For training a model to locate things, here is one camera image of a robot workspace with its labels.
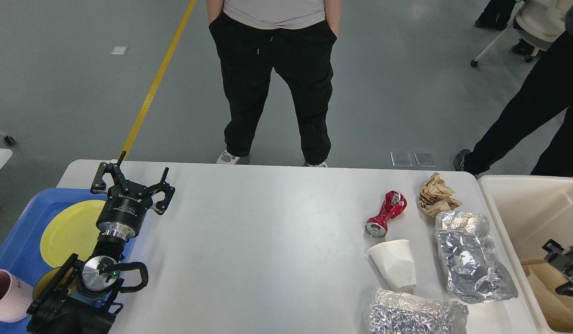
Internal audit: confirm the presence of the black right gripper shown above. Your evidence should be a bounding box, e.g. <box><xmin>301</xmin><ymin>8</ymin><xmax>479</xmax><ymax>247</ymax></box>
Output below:
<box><xmin>542</xmin><ymin>239</ymin><xmax>573</xmax><ymax>297</ymax></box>

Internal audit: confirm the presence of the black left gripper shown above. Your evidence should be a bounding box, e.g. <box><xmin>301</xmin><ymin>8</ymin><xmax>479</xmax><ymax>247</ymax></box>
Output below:
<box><xmin>90</xmin><ymin>151</ymin><xmax>176</xmax><ymax>241</ymax></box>

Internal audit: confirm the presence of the brown paper bag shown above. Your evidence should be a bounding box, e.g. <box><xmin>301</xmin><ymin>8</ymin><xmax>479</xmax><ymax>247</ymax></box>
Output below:
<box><xmin>520</xmin><ymin>259</ymin><xmax>573</xmax><ymax>333</ymax></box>

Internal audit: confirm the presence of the yellow plastic plate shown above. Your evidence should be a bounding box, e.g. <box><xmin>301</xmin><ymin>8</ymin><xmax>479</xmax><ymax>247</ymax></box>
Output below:
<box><xmin>40</xmin><ymin>199</ymin><xmax>106</xmax><ymax>268</ymax></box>

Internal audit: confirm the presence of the teal mug yellow inside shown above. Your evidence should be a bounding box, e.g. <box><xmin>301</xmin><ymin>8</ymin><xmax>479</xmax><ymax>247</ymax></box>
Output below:
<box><xmin>33</xmin><ymin>266</ymin><xmax>77</xmax><ymax>300</ymax></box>

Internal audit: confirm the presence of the pink ribbed mug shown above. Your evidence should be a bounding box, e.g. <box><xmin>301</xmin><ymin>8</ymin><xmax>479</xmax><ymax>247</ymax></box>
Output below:
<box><xmin>0</xmin><ymin>269</ymin><xmax>33</xmax><ymax>323</ymax></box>

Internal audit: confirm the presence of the foil sheet front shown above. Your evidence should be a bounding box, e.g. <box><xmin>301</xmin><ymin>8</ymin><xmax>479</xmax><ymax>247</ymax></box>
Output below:
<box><xmin>366</xmin><ymin>288</ymin><xmax>469</xmax><ymax>334</ymax></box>

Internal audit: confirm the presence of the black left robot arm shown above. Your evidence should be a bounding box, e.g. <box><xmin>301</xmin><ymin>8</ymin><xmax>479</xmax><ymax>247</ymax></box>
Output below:
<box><xmin>26</xmin><ymin>151</ymin><xmax>175</xmax><ymax>334</ymax></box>

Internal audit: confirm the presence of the beige plastic bin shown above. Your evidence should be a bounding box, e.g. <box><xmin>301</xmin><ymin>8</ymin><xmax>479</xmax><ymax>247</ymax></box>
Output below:
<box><xmin>478</xmin><ymin>175</ymin><xmax>573</xmax><ymax>334</ymax></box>

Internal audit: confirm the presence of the chair caster at left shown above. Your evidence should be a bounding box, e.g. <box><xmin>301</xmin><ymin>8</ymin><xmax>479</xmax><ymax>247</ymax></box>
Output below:
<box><xmin>0</xmin><ymin>129</ymin><xmax>16</xmax><ymax>146</ymax></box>

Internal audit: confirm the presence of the blue plastic tray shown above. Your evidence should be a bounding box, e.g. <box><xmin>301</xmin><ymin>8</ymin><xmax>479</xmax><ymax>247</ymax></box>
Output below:
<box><xmin>0</xmin><ymin>188</ymin><xmax>107</xmax><ymax>334</ymax></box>

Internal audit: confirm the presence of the crumpled brown paper ball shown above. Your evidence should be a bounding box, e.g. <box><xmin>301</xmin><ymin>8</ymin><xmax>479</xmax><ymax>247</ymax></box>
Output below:
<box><xmin>418</xmin><ymin>173</ymin><xmax>463</xmax><ymax>218</ymax></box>

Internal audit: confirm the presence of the white paper cup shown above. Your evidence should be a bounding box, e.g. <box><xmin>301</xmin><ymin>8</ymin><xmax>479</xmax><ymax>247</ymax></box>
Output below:
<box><xmin>367</xmin><ymin>239</ymin><xmax>417</xmax><ymax>292</ymax></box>

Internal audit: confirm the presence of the floor outlet cover right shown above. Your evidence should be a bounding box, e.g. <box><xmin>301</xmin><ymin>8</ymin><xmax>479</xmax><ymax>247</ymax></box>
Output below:
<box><xmin>414</xmin><ymin>152</ymin><xmax>437</xmax><ymax>167</ymax></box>

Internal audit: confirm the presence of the floor outlet cover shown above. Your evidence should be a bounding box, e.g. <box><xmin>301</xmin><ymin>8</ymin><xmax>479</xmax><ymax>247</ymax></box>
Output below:
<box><xmin>390</xmin><ymin>152</ymin><xmax>414</xmax><ymax>168</ymax></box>
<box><xmin>414</xmin><ymin>152</ymin><xmax>437</xmax><ymax>167</ymax></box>

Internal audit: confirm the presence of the crushed red soda can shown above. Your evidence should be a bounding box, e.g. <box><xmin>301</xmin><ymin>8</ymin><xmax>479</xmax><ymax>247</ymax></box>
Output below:
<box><xmin>364</xmin><ymin>191</ymin><xmax>407</xmax><ymax>238</ymax></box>

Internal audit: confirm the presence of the person in grey sneakers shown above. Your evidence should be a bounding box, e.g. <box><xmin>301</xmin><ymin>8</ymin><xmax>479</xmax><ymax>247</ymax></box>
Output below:
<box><xmin>453</xmin><ymin>6</ymin><xmax>573</xmax><ymax>177</ymax></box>

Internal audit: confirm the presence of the floor outlet cover left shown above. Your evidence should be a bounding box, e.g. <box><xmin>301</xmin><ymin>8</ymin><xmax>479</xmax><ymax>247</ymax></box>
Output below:
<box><xmin>390</xmin><ymin>152</ymin><xmax>414</xmax><ymax>168</ymax></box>

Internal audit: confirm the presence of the white office chair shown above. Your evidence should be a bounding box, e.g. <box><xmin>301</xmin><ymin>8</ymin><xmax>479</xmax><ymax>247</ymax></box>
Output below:
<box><xmin>471</xmin><ymin>0</ymin><xmax>573</xmax><ymax>68</ymax></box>

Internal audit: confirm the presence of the seated person in black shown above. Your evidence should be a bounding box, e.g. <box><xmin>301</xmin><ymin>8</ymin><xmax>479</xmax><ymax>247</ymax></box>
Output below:
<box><xmin>474</xmin><ymin>0</ymin><xmax>534</xmax><ymax>56</ymax></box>

